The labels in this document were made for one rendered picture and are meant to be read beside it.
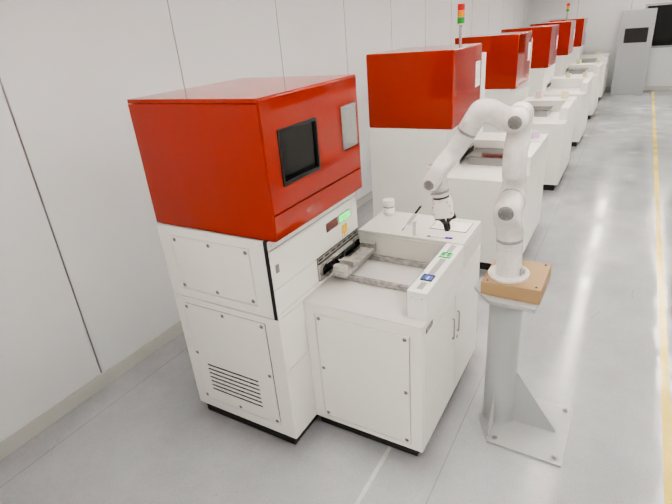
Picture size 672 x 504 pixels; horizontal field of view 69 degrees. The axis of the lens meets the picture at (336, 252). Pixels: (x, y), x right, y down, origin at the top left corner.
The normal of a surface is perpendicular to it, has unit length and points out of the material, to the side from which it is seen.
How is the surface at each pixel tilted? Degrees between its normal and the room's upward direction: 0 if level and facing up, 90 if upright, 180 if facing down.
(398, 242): 90
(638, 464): 0
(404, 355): 90
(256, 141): 90
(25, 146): 90
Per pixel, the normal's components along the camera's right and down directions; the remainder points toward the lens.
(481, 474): -0.07, -0.91
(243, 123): -0.50, 0.40
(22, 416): 0.86, 0.14
